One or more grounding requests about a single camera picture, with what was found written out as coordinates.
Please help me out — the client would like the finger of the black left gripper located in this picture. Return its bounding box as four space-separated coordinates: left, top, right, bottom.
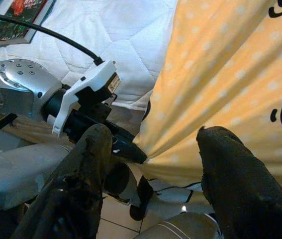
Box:
106 121 136 143
110 141 148 164

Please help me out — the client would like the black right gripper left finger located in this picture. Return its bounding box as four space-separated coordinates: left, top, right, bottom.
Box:
10 123 113 239

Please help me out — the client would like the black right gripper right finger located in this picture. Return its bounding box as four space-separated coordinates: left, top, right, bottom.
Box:
196 125 282 239

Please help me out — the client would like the dark paperback book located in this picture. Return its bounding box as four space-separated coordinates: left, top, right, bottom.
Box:
0 0 57 46

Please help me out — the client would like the yellow cartoon print blanket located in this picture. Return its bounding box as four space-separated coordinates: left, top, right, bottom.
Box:
130 0 282 207

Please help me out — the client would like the silver robot leg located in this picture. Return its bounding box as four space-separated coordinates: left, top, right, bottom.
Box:
0 143 154 222

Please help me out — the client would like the grey robot foot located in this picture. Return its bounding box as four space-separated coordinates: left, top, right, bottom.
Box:
134 211 223 239

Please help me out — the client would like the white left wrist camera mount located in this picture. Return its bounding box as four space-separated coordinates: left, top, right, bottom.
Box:
52 59 121 137

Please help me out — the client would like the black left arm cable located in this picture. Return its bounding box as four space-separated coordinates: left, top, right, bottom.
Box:
0 11 104 66

